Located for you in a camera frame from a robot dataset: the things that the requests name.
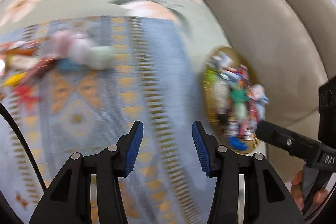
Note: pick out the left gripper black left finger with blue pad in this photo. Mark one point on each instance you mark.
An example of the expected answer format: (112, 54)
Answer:
(68, 197)

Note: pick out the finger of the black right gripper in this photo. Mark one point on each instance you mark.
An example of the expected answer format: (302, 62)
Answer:
(293, 143)

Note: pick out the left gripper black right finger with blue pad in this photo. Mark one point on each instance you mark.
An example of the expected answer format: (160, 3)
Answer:
(267, 199)

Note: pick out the person's right hand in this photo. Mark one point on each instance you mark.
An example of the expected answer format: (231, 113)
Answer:
(297, 194)

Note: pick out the woven basket of items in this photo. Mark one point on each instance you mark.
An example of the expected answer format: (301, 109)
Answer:
(235, 102)

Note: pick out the red plastic toy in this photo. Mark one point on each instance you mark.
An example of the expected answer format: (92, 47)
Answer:
(26, 96)

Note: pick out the yellow plastic toy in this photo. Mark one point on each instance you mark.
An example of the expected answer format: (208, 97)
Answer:
(14, 80)

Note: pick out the red snack wrapper bar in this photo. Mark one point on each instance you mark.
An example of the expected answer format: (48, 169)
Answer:
(44, 64)

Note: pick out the blue patterned mat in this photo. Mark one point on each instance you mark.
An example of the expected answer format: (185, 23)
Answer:
(84, 111)

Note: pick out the beige sofa backrest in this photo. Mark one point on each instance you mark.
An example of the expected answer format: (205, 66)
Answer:
(290, 45)

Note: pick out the pastel pompom hair accessory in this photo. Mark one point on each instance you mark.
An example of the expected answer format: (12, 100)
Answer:
(79, 52)

